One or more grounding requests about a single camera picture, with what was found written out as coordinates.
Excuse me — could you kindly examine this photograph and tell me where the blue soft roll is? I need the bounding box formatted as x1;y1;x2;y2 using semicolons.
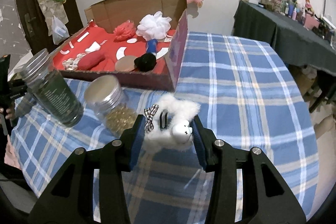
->
146;39;158;55

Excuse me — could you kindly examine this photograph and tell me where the red soft pouch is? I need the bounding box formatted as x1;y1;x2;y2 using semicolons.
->
77;51;105;71

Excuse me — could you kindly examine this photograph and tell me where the red mesh puff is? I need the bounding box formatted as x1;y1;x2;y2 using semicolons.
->
113;20;136;42

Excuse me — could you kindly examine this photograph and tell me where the black fluffy pompom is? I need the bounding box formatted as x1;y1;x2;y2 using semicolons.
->
134;53;157;72

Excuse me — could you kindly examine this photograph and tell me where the cardboard box with red lining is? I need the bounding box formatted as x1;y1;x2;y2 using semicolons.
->
51;0;188;92

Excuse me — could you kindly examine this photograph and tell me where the tan round pad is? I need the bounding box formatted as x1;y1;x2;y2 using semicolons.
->
115;56;137;72

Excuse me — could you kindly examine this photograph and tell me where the cream crocheted scrunchie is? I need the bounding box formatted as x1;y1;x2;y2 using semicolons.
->
62;53;86;71

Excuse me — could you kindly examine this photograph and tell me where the glass jar with dark contents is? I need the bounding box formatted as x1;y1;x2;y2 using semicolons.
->
19;49;84;127

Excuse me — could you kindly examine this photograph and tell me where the glass jar with gold beads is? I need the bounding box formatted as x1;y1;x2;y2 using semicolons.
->
84;75;137;138

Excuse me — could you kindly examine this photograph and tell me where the white plastic bag on door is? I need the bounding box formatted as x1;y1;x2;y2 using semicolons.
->
52;16;70;45

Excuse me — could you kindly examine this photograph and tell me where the white fluffy plush toy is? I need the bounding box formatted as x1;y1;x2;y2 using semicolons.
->
143;93;201;153

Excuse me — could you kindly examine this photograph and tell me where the blue plaid tablecloth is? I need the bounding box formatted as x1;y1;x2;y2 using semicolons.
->
11;32;318;223

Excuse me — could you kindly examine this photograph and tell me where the white mesh puff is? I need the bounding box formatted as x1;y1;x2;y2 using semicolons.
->
135;11;172;41

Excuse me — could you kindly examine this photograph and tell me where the dark cloth covered table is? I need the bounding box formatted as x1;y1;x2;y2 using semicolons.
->
233;1;336;76

